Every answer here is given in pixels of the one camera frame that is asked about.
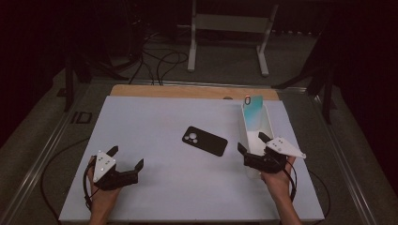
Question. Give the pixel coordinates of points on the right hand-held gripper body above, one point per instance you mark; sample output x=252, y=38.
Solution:
x=266, y=162

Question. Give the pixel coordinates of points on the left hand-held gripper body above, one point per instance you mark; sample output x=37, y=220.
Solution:
x=114, y=178

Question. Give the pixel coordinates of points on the white plastic bin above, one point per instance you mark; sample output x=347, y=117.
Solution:
x=256, y=143

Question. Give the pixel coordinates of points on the iridescent phone case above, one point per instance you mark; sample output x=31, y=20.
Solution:
x=252, y=112

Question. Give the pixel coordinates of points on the black phone case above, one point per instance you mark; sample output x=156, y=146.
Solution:
x=205, y=141

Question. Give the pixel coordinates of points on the person's left hand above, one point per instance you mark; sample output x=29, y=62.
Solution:
x=104, y=200

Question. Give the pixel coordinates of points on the person's right hand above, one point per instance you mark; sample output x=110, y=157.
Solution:
x=280, y=184

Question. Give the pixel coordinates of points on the white work board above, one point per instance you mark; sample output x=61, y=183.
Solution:
x=175, y=187

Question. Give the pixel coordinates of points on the black stand with legs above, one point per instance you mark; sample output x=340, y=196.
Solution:
x=69, y=87
x=327, y=93

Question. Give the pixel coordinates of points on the wooden table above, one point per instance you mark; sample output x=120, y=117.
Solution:
x=187, y=92

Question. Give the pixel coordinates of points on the white metal stand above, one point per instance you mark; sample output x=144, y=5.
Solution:
x=230, y=23

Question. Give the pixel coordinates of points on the metal floor rail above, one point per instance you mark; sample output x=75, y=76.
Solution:
x=344, y=162
x=40, y=156

